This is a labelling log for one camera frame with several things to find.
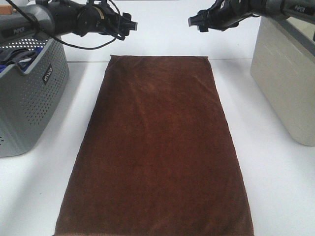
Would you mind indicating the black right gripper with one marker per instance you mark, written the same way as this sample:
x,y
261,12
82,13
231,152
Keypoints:
x,y
222,15

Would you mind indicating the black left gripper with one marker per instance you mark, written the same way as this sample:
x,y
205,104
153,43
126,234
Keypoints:
x,y
105,19

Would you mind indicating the brown towel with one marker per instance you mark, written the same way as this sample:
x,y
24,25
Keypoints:
x,y
157,158

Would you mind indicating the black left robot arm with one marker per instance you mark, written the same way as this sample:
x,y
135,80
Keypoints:
x,y
52,18

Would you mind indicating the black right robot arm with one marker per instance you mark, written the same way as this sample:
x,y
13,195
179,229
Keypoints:
x,y
282,9

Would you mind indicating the blue cloth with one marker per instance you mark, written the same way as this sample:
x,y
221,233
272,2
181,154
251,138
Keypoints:
x,y
5,67

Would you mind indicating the beige plastic bin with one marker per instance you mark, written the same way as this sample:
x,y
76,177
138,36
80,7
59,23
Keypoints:
x,y
283,66

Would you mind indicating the grey perforated plastic basket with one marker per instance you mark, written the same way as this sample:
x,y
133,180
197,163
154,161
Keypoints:
x,y
28,97

